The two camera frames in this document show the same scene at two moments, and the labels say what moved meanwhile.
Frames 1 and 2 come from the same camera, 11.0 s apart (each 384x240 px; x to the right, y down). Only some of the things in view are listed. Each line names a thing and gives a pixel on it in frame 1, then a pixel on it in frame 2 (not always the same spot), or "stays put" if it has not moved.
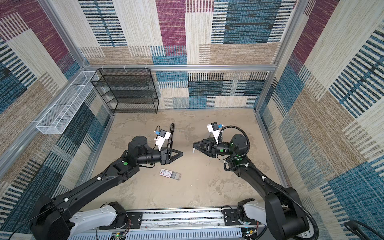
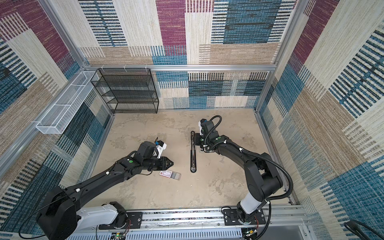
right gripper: [212, 147] → [197, 136]
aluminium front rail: [186, 224] stays put
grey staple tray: [175, 175] stays put
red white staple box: [166, 173] stays put
